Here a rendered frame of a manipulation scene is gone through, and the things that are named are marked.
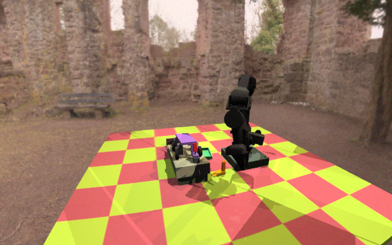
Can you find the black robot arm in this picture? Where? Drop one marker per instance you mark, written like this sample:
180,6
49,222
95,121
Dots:
239,105

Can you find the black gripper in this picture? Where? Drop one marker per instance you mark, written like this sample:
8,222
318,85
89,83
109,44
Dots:
239,150

